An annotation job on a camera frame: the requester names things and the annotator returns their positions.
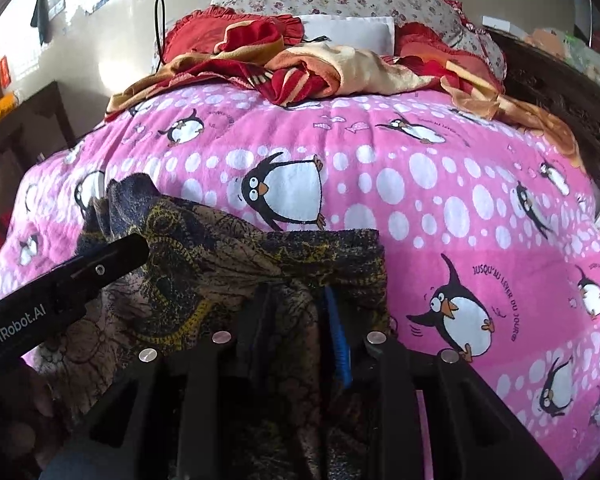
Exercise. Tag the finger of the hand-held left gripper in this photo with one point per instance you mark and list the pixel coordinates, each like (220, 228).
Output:
(115, 260)

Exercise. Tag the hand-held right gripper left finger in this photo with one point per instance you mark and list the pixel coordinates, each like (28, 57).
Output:
(265, 320)

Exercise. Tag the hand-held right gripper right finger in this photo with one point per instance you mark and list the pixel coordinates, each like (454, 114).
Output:
(337, 330)

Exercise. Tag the blue brown batik floral garment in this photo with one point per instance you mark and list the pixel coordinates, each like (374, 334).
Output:
(205, 270)

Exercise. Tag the person's left hand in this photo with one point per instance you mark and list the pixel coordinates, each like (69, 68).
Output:
(20, 410)

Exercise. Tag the dark wooden cabinet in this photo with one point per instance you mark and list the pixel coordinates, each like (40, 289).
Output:
(35, 140)

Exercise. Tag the pink penguin print blanket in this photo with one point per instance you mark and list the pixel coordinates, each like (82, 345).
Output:
(380, 185)

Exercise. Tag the dark hanging cloth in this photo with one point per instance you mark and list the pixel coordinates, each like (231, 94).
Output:
(41, 15)

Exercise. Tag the red orange crumpled blanket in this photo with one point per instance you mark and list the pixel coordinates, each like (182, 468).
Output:
(330, 70)

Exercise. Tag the white pillow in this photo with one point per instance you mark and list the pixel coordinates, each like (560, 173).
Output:
(350, 32)

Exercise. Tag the white box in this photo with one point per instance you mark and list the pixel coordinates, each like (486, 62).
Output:
(495, 22)

